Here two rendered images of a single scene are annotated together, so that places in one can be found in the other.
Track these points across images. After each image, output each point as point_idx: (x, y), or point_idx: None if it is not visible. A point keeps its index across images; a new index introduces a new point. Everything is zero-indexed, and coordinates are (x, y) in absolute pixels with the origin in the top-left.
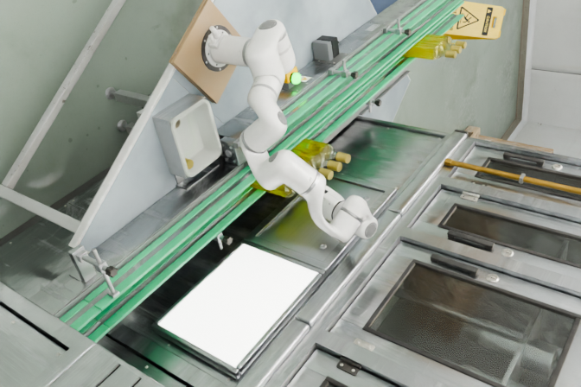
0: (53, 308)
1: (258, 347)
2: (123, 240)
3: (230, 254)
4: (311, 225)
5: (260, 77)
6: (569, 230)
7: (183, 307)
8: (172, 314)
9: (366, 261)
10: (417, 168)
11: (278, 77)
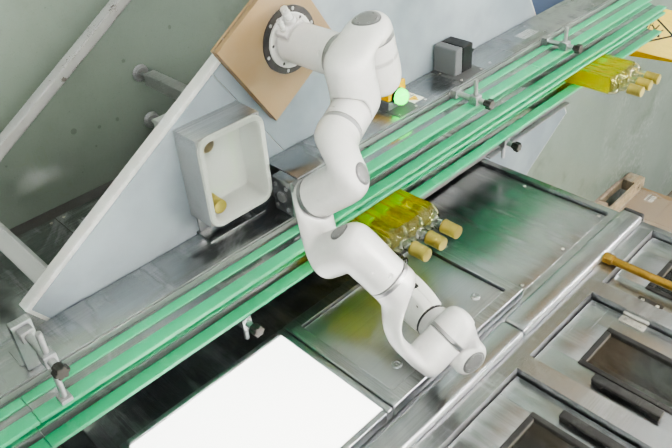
0: None
1: None
2: (100, 309)
3: (258, 349)
4: None
5: (341, 100)
6: None
7: (172, 426)
8: (154, 433)
9: (458, 401)
10: (558, 258)
11: (369, 104)
